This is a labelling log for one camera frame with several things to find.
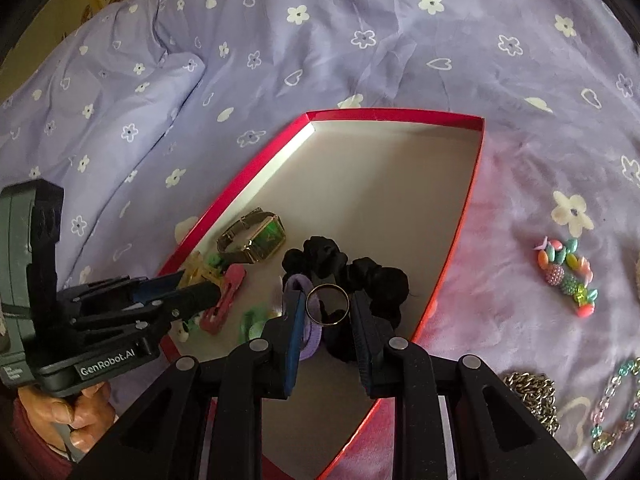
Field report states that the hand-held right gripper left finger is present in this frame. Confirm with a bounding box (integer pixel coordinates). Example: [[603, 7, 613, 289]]
[[70, 291, 307, 480]]

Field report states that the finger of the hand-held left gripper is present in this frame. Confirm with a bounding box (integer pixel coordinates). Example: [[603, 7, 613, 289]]
[[61, 270, 187, 308], [71, 281, 222, 342]]

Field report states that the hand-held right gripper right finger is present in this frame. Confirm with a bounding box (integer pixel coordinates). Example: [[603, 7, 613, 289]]
[[349, 294, 588, 480]]

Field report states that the purple hair tie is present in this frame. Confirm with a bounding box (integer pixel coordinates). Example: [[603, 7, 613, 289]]
[[282, 273, 326, 361]]

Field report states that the yellow hair clip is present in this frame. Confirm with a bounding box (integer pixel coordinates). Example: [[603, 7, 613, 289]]
[[177, 255, 221, 288]]

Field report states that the red hair clip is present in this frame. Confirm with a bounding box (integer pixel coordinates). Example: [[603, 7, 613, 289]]
[[200, 265, 247, 335]]

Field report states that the gold ring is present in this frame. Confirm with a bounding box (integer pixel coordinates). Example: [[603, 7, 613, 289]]
[[305, 284, 350, 327]]

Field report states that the green braided panda bracelet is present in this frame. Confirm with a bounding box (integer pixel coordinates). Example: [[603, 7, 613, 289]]
[[172, 252, 226, 343]]

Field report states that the green hair tie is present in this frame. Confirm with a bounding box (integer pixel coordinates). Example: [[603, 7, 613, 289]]
[[241, 306, 281, 342]]

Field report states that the black scrunchie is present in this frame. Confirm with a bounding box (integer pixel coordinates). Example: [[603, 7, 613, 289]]
[[282, 235, 411, 363]]

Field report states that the gold wrist watch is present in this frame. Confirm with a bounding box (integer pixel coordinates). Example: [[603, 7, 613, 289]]
[[216, 207, 287, 264]]

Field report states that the red shallow cardboard box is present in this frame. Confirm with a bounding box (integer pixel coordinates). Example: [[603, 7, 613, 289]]
[[155, 109, 486, 480]]

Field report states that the person's left hand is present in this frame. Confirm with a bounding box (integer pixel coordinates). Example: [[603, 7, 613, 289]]
[[20, 381, 117, 445]]

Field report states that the purple floral blanket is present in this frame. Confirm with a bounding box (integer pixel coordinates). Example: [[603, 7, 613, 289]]
[[0, 0, 640, 480]]

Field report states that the silver chain necklace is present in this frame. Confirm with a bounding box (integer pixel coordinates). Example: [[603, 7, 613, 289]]
[[502, 371, 561, 436]]

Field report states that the colourful bead bracelet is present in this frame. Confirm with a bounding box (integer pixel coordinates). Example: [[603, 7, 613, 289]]
[[535, 237, 598, 318]]

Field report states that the pastel chain bracelet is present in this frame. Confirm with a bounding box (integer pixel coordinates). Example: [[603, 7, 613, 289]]
[[590, 357, 640, 453]]

